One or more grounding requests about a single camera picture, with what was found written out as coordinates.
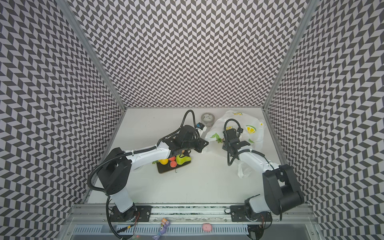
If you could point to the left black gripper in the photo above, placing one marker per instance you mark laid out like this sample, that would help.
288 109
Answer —
202 145

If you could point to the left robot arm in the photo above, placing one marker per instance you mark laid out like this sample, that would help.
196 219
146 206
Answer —
111 175

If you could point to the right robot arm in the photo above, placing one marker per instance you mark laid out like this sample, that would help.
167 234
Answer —
282 191

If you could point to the purple toy figure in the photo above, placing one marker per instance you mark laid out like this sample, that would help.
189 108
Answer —
163 229

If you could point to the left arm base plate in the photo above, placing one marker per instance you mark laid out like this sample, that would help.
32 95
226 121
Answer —
135 213

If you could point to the black square tray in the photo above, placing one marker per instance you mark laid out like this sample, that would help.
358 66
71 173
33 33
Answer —
166 168

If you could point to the green fake pear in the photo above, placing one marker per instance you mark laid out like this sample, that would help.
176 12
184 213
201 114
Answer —
182 159

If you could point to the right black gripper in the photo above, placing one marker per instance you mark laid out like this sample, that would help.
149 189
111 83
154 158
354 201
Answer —
227 145

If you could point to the white plastic bag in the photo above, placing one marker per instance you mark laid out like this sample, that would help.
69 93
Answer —
253 131

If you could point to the peach fake apple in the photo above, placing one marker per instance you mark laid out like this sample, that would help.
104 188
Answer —
173 164

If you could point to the grey tape roll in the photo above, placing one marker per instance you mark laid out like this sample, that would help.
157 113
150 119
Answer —
208 119

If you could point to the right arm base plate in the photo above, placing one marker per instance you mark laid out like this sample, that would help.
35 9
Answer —
243 213

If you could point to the pink round toy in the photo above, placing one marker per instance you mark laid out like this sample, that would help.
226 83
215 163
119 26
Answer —
206 227

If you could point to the yellow fake lemon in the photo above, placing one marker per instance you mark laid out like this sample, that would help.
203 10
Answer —
163 162

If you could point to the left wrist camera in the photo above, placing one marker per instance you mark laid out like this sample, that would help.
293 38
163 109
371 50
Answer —
200 126

